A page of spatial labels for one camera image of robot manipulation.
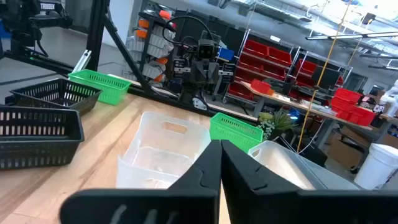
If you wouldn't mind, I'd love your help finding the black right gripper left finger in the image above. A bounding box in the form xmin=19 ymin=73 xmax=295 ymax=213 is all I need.
xmin=59 ymin=139 xmax=222 ymax=224

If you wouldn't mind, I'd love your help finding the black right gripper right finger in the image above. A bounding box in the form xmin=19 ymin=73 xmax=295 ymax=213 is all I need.
xmin=221 ymin=139 xmax=398 ymax=224

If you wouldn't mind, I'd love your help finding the clear plastic basket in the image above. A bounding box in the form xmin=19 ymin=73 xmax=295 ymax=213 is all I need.
xmin=248 ymin=140 xmax=360 ymax=190
xmin=116 ymin=111 xmax=212 ymax=190

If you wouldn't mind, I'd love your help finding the black plastic basket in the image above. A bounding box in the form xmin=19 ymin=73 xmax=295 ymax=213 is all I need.
xmin=9 ymin=77 xmax=103 ymax=116
xmin=0 ymin=105 xmax=85 ymax=170

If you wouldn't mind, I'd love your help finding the blue storage bin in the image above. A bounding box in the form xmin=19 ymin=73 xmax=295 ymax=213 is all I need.
xmin=217 ymin=46 xmax=236 ymax=62

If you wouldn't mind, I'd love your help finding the red storage bin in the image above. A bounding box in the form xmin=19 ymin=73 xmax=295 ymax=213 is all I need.
xmin=250 ymin=78 xmax=275 ymax=96
xmin=334 ymin=88 xmax=364 ymax=105
xmin=330 ymin=96 xmax=376 ymax=127

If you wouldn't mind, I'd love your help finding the black rack with white bins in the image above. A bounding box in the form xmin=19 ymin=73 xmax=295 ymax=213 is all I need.
xmin=126 ymin=8 xmax=177 ymax=90

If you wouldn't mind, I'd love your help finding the green plastic basket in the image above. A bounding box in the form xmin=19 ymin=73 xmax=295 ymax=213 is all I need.
xmin=68 ymin=69 xmax=132 ymax=106
xmin=210 ymin=112 xmax=264 ymax=154

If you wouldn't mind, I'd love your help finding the small potted succulent plant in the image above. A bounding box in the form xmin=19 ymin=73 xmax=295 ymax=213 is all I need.
xmin=257 ymin=109 xmax=296 ymax=141

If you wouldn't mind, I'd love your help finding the cardboard box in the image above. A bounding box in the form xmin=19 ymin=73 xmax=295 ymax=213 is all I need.
xmin=326 ymin=129 xmax=366 ymax=170

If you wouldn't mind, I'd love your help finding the wooden workbench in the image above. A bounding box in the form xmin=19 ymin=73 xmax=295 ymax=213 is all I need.
xmin=241 ymin=80 xmax=398 ymax=156

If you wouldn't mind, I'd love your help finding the white plastic bucket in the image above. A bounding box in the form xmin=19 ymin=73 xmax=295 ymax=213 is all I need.
xmin=353 ymin=142 xmax=398 ymax=190

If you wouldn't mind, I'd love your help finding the black monitor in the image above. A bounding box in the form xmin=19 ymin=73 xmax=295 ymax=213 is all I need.
xmin=312 ymin=66 xmax=342 ymax=91

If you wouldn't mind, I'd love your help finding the silver aluminium bar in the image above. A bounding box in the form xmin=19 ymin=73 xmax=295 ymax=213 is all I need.
xmin=72 ymin=49 xmax=93 ymax=75

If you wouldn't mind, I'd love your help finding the ceiling light bar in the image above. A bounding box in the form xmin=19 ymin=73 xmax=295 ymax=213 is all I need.
xmin=305 ymin=30 xmax=398 ymax=41

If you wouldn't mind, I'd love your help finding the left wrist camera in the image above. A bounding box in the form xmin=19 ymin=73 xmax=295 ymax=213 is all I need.
xmin=197 ymin=39 xmax=220 ymax=60

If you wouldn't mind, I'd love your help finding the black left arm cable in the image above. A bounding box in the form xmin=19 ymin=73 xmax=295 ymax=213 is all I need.
xmin=162 ymin=15 xmax=215 ymax=47

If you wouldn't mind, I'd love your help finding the wire shelf with red bins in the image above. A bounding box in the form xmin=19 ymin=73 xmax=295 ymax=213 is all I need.
xmin=289 ymin=51 xmax=354 ymax=100
xmin=222 ymin=28 xmax=302 ymax=105

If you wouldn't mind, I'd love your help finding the yellow rope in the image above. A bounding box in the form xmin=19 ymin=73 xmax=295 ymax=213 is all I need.
xmin=296 ymin=0 xmax=354 ymax=153

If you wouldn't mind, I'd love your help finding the black aluminium table frame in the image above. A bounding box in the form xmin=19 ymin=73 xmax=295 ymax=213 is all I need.
xmin=0 ymin=0 xmax=261 ymax=124

